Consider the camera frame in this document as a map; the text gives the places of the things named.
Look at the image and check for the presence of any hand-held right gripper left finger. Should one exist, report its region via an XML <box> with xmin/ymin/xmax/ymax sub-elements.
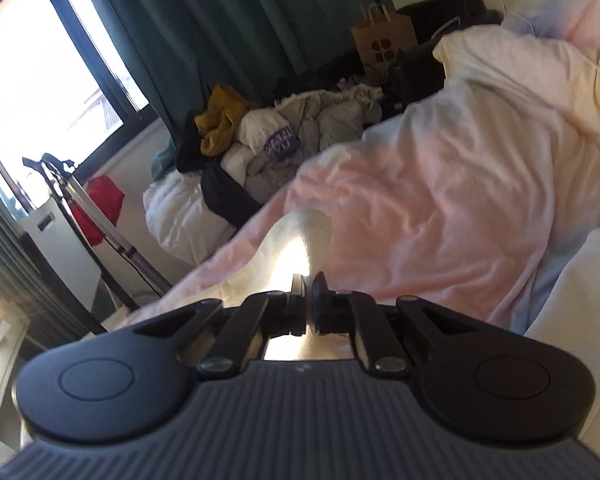
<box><xmin>131</xmin><ymin>273</ymin><xmax>309</xmax><ymax>377</ymax></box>

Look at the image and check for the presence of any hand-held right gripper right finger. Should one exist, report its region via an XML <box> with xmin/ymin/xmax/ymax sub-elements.
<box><xmin>311</xmin><ymin>271</ymin><xmax>487</xmax><ymax>377</ymax></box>

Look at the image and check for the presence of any cream white garment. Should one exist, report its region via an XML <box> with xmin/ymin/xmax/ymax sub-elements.
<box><xmin>251</xmin><ymin>207</ymin><xmax>355</xmax><ymax>362</ymax></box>

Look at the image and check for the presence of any pile of clothes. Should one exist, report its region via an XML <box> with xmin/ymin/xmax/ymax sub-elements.
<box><xmin>142</xmin><ymin>174</ymin><xmax>242</xmax><ymax>267</ymax></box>

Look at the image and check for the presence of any black garment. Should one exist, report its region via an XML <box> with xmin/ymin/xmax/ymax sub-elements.
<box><xmin>176</xmin><ymin>132</ymin><xmax>263</xmax><ymax>227</ymax></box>

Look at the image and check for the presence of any pastel pink duvet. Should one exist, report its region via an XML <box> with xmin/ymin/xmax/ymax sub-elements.
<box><xmin>100</xmin><ymin>24</ymin><xmax>600</xmax><ymax>342</ymax></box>

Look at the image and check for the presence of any white sweatshirt with purple print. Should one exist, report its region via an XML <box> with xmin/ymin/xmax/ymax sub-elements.
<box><xmin>219</xmin><ymin>106</ymin><xmax>302</xmax><ymax>183</ymax></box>

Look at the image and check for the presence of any grey crumpled garment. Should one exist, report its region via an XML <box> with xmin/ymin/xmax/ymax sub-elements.
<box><xmin>274</xmin><ymin>86</ymin><xmax>385</xmax><ymax>163</ymax></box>

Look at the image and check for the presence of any mustard yellow garment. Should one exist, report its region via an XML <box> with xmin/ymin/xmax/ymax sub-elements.
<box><xmin>193</xmin><ymin>84</ymin><xmax>259</xmax><ymax>158</ymax></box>

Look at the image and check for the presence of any teal cloth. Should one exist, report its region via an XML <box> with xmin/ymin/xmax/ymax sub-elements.
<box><xmin>150</xmin><ymin>137</ymin><xmax>182</xmax><ymax>177</ymax></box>

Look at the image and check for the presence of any red bag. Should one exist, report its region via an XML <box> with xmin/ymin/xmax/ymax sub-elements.
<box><xmin>72</xmin><ymin>175</ymin><xmax>126</xmax><ymax>247</ymax></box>

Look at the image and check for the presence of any white box appliance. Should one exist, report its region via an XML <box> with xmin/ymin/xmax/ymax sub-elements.
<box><xmin>19</xmin><ymin>199</ymin><xmax>107</xmax><ymax>333</ymax></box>

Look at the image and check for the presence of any brown paper bag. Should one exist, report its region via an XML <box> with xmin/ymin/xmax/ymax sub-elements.
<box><xmin>349</xmin><ymin>2</ymin><xmax>419</xmax><ymax>80</ymax></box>

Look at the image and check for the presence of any cream white cushion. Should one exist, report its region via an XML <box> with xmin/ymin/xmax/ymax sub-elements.
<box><xmin>524</xmin><ymin>224</ymin><xmax>600</xmax><ymax>411</ymax></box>

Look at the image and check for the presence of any dark green curtain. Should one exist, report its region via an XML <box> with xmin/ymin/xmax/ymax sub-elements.
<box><xmin>69</xmin><ymin>0</ymin><xmax>397</xmax><ymax>133</ymax></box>

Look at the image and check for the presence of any black framed window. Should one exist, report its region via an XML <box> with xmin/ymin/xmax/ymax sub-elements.
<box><xmin>0</xmin><ymin>0</ymin><xmax>152</xmax><ymax>173</ymax></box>

